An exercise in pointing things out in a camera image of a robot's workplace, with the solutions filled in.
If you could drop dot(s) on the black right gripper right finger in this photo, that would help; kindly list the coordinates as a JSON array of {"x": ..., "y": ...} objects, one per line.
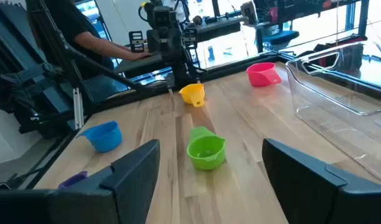
[{"x": 318, "y": 199}]

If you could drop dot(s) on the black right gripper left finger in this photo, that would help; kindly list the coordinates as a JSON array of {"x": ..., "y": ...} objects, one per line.
[{"x": 115, "y": 199}]

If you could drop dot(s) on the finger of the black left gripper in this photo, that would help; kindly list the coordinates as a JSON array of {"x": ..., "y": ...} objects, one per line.
[
  {"x": 136, "y": 41},
  {"x": 190, "y": 38}
]

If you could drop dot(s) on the purple measuring cup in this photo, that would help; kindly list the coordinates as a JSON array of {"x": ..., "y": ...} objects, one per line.
[{"x": 73, "y": 179}]

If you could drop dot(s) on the yellow measuring cup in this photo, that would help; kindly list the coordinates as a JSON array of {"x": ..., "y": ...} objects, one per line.
[{"x": 190, "y": 93}]

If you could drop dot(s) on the blue measuring cup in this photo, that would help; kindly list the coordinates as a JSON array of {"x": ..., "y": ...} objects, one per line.
[{"x": 105, "y": 138}]

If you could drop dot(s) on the orange and blue object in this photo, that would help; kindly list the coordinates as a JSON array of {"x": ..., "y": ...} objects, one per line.
[{"x": 260, "y": 77}]

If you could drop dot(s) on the green measuring cup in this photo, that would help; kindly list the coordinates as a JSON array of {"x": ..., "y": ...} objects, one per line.
[{"x": 206, "y": 158}]

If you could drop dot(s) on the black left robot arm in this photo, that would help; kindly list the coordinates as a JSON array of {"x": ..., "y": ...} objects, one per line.
[{"x": 181, "y": 73}]

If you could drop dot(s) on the clear plastic basket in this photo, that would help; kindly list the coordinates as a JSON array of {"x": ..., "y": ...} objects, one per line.
[{"x": 349, "y": 140}]

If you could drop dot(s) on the person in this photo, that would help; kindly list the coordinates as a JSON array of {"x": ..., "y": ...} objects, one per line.
[{"x": 69, "y": 21}]

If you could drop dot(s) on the blue stool seat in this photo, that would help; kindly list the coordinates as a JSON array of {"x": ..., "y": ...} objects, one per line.
[{"x": 280, "y": 36}]

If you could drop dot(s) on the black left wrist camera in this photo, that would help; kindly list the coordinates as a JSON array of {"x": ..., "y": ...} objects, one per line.
[{"x": 162, "y": 17}]

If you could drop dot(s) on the silver corner bracket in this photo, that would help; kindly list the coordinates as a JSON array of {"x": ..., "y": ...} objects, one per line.
[{"x": 78, "y": 109}]

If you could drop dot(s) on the black workbench frame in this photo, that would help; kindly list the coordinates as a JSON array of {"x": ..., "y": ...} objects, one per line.
[{"x": 363, "y": 15}]

